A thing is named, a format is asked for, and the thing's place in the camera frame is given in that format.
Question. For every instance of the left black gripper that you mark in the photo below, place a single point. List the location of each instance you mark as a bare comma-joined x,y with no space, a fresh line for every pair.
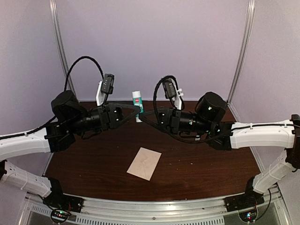
110,115

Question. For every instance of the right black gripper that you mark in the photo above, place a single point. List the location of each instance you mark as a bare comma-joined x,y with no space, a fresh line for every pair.
168,121

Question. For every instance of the green white glue stick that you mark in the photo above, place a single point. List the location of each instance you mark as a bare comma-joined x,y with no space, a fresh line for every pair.
137,101

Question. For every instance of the beige envelope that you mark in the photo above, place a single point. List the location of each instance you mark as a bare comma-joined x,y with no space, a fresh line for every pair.
144,163

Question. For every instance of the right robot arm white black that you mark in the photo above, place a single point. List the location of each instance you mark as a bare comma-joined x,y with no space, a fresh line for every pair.
235,135

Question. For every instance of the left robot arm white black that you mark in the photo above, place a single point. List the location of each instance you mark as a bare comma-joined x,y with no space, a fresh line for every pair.
72,119

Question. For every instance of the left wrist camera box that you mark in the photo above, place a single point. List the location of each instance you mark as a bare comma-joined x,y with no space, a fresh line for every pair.
105,88

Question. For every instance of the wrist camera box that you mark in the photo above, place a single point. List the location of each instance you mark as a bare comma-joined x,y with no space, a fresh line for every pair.
173,93
105,88

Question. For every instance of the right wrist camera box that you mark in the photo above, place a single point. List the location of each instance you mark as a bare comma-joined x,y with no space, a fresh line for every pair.
173,93

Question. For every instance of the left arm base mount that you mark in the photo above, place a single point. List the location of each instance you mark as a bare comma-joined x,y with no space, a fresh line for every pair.
62,207

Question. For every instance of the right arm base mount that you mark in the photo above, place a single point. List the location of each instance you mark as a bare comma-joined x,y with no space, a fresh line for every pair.
245,205

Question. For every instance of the left aluminium frame post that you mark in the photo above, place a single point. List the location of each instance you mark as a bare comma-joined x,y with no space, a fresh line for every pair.
58,36

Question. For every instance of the aluminium frame post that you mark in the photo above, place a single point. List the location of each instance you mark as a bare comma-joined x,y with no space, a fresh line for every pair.
243,49
58,36

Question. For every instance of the right aluminium frame post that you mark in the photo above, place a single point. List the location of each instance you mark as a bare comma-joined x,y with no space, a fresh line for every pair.
243,49

